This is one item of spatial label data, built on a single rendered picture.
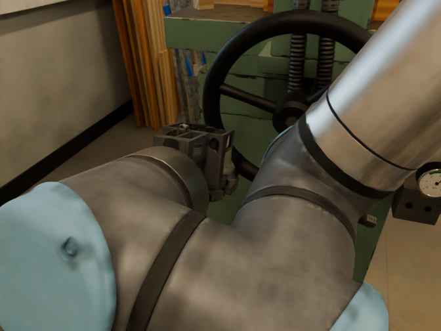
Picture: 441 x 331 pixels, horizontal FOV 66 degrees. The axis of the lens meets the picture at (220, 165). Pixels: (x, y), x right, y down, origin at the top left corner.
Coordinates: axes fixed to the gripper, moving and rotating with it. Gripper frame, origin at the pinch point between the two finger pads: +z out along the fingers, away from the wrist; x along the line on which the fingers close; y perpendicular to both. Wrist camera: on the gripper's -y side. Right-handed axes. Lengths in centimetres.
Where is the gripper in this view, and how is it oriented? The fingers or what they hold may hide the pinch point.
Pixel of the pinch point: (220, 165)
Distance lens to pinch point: 52.1
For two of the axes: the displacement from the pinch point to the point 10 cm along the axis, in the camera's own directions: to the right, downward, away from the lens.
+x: -9.6, -1.7, 2.4
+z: 2.7, -2.2, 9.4
